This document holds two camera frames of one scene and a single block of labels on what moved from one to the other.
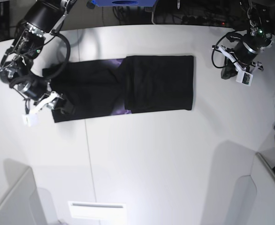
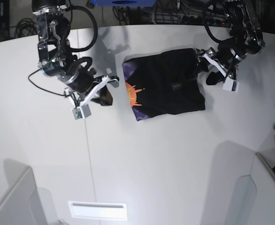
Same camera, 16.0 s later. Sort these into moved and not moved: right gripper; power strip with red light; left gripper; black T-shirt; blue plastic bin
Moved: left gripper; black T-shirt; right gripper
Not moved: power strip with red light; blue plastic bin
